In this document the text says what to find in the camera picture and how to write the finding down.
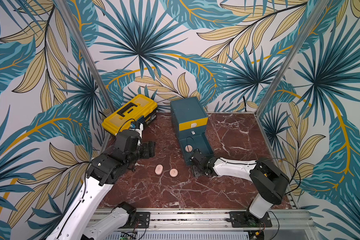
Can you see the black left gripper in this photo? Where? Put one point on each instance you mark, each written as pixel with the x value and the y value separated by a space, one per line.
pixel 149 149

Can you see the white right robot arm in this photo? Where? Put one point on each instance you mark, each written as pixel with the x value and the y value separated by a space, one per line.
pixel 270 181

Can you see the pink oval earphone case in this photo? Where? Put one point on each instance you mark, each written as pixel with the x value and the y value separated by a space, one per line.
pixel 158 170

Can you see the teal drawer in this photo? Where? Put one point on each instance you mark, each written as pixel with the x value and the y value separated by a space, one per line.
pixel 198 143
pixel 193 132

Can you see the yellow and black toolbox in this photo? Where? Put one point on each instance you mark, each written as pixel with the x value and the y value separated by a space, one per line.
pixel 139 108

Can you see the teal bottom drawer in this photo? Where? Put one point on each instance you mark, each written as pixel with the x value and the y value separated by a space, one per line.
pixel 198 143

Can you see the teal drawer cabinet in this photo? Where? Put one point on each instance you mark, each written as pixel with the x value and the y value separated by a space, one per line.
pixel 185 110

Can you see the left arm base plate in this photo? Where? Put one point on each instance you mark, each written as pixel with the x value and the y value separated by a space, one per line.
pixel 139 220

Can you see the yellow top drawer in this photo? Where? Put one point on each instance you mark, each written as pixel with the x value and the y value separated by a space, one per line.
pixel 193 124

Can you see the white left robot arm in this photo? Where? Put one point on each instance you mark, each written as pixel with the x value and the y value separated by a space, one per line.
pixel 103 173

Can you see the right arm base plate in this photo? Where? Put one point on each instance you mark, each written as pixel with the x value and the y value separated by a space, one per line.
pixel 242 219

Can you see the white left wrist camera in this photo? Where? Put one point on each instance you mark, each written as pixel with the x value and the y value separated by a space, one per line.
pixel 137 127

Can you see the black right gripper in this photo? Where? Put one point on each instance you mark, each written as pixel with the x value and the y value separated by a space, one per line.
pixel 196 159

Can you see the pink round earphone case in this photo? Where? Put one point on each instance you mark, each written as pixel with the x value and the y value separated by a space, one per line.
pixel 174 173
pixel 188 148

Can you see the aluminium front rail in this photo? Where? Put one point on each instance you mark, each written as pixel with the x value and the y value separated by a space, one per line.
pixel 211 224

